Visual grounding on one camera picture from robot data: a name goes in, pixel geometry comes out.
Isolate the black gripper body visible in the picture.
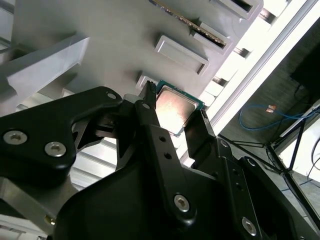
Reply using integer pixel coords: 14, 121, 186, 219
52, 157, 240, 240

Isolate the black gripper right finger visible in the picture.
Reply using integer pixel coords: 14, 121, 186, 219
186, 109, 309, 240

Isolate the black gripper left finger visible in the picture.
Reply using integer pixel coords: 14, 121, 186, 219
0, 79, 198, 223

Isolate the silver CPU green edge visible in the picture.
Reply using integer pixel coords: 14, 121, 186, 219
154, 79, 206, 139

